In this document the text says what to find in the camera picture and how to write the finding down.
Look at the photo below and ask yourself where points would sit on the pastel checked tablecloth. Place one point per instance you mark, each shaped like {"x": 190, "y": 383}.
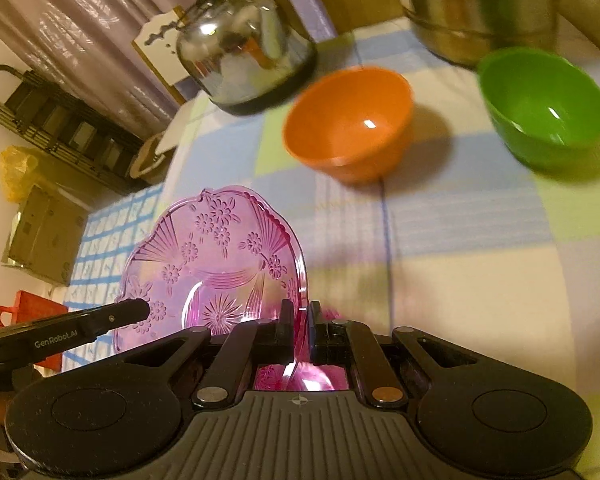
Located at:
{"x": 455, "y": 260}

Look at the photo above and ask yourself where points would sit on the blue checked white cloth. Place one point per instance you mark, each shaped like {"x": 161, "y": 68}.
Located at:
{"x": 105, "y": 250}

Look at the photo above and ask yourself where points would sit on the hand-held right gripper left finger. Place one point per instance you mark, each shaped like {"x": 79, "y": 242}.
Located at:
{"x": 285, "y": 327}

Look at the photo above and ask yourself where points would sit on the steel kettle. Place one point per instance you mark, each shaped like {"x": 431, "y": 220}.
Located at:
{"x": 240, "y": 45}

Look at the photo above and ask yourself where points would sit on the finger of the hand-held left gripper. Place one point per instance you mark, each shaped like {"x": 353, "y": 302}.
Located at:
{"x": 125, "y": 312}

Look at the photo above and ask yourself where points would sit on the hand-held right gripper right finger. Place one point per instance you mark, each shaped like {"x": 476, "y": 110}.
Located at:
{"x": 316, "y": 327}

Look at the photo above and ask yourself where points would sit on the woven basket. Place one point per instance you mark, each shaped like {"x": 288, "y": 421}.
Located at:
{"x": 147, "y": 160}

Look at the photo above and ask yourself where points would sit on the black folded step ladder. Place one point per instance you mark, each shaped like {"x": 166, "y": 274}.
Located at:
{"x": 55, "y": 120}

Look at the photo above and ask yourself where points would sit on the cardboard box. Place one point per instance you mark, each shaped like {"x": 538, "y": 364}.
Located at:
{"x": 42, "y": 235}

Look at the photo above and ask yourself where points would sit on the sheer curtain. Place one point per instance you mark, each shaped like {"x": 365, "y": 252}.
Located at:
{"x": 80, "y": 25}

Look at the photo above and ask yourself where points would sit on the orange plastic bowl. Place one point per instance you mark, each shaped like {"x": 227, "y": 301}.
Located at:
{"x": 347, "y": 120}

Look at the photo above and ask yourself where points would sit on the green plastic bowl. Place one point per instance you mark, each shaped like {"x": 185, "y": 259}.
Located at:
{"x": 545, "y": 105}

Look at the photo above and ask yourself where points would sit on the yellow plastic bag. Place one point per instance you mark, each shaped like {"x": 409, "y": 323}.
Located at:
{"x": 17, "y": 170}

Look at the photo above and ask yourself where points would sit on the red bag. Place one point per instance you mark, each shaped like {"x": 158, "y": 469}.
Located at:
{"x": 35, "y": 305}

